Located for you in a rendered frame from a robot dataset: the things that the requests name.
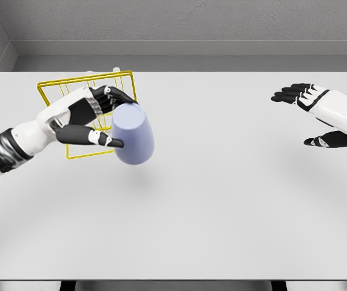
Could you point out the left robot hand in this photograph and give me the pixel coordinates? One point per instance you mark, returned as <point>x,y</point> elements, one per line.
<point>58,112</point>

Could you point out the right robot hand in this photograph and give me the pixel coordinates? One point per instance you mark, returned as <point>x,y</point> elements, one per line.
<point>334,106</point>

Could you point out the lavender blue cup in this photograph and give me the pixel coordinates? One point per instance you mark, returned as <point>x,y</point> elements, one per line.
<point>134,133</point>

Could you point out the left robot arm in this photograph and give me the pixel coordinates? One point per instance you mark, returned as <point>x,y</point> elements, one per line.
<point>12,145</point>

